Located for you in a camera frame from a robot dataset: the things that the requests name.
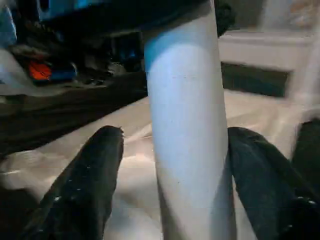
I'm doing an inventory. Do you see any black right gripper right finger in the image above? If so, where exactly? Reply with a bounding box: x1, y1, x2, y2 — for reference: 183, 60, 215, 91
227, 126, 320, 240

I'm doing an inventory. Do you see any black mat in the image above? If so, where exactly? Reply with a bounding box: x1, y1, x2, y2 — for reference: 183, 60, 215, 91
0, 71, 320, 240

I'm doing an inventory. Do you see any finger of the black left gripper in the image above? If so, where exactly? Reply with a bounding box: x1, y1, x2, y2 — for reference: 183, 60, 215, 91
215, 0, 234, 38
39, 0, 216, 31

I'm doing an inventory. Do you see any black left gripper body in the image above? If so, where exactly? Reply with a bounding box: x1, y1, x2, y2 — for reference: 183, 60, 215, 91
14, 14, 146, 88

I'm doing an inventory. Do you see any white plastic table top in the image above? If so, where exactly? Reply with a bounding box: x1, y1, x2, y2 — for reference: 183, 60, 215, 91
0, 87, 320, 240

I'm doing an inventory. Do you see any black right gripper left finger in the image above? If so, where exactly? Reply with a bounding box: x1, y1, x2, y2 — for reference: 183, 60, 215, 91
18, 125, 125, 240

